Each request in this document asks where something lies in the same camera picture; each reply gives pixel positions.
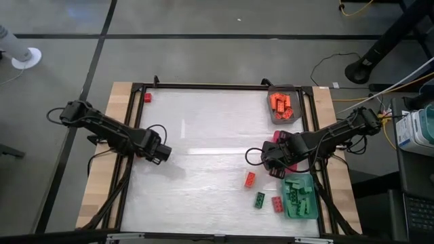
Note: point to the teal storage container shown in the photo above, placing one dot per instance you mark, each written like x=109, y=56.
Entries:
x=429, y=122

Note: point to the black floor stand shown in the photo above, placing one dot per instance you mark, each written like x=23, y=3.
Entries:
x=359, y=69

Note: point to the black floor foot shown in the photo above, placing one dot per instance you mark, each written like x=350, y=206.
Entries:
x=12, y=151

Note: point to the grey plastic tray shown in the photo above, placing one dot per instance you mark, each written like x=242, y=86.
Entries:
x=296, y=98

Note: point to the black side desk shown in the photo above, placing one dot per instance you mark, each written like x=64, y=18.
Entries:
x=407, y=176

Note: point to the dark green toy block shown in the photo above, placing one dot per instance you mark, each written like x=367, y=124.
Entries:
x=259, y=200

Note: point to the white glossy table mat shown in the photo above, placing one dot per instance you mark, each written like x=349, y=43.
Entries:
x=237, y=135

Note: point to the white power adapter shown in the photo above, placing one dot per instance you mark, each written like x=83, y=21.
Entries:
x=335, y=85

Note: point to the black power strip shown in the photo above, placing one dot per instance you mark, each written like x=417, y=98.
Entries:
x=379, y=87

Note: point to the black table frame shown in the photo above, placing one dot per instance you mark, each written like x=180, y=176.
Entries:
x=220, y=86

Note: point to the black frame clamp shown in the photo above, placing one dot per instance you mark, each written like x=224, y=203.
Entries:
x=266, y=82
x=156, y=80

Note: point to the small red toy block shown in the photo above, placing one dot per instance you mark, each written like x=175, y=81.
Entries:
x=148, y=97

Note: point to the teal plastic tray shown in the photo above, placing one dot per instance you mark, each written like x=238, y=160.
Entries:
x=313, y=213

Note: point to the pink plastic tray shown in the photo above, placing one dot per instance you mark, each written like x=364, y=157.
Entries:
x=276, y=135

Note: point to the silver camera mount bar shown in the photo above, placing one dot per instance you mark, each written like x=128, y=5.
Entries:
x=217, y=238

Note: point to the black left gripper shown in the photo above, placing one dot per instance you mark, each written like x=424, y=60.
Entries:
x=152, y=147

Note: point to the large green toy block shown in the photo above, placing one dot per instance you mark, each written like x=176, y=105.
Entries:
x=301, y=208

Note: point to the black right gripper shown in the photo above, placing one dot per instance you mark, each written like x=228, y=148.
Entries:
x=279, y=152

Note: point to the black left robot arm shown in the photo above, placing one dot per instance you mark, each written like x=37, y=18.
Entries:
x=108, y=130

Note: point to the black keyboard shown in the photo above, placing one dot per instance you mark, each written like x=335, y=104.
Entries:
x=420, y=217

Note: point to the white cardboard box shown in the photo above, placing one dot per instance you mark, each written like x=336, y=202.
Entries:
x=410, y=132

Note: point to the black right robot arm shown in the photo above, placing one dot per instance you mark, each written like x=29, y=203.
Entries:
x=332, y=135

